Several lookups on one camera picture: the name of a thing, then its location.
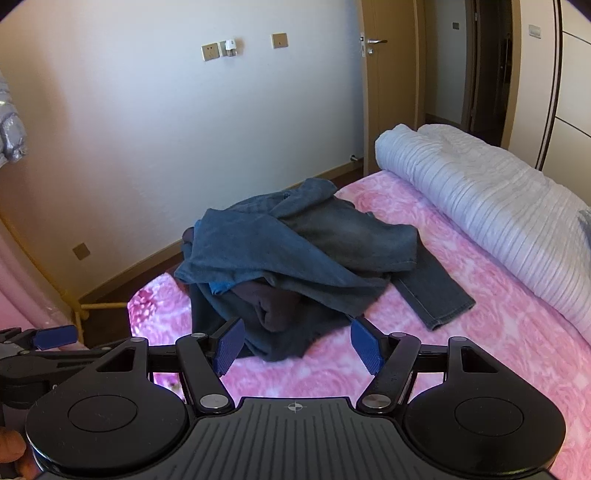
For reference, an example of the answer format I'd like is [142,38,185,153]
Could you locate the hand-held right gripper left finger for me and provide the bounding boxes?
[95,318,246,414]

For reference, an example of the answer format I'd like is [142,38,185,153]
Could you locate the silver puffer jacket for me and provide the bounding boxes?
[0,69,29,168]

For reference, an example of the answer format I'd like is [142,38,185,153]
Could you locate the blue jeans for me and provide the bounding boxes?
[174,178,391,310]

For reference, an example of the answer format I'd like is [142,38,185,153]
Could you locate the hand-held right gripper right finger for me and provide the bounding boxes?
[350,318,502,414]

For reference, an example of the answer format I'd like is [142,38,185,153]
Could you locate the striped grey quilt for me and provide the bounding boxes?
[374,122,591,344]

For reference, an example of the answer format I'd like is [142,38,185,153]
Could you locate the person's left hand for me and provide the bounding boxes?
[0,427,27,479]

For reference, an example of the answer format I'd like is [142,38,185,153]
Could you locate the light blue cloth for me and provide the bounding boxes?
[577,209,591,251]

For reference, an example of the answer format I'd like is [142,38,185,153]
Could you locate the grey jeans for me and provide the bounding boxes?
[190,196,476,363]

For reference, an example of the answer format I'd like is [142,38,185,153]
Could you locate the wooden door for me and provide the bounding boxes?
[359,0,428,177]

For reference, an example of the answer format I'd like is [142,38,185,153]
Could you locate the pink floral blanket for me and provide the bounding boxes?
[127,173,591,480]

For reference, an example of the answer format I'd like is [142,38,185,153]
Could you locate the yellow pipe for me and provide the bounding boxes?
[0,216,129,344]

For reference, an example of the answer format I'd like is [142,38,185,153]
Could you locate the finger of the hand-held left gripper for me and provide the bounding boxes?
[18,342,123,370]
[0,324,79,350]

